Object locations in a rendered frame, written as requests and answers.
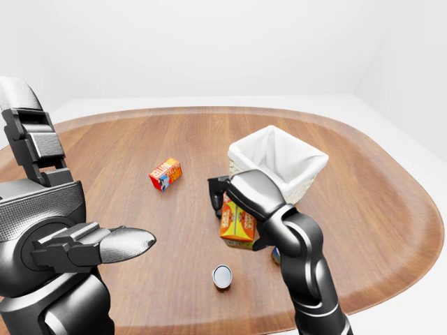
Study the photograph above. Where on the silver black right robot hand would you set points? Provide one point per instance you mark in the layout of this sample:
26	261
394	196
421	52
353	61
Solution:
255	193

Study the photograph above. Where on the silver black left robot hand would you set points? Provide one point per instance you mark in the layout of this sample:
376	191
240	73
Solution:
42	209

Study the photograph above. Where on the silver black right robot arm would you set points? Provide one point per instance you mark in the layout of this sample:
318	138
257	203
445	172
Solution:
307	265

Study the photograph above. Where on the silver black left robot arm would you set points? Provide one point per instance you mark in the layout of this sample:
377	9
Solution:
77	307

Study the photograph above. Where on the orange juice carton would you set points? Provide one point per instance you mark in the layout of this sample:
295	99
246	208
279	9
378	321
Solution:
235	227

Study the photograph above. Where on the wicker basket with white liner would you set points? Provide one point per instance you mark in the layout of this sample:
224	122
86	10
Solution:
279	153

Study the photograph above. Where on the small blue orange packet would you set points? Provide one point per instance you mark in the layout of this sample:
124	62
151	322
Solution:
276	256

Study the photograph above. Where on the small tin with silver lid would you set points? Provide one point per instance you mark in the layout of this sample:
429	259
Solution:
222	275

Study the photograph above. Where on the red butter box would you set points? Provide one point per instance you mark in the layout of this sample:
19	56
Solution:
166	174

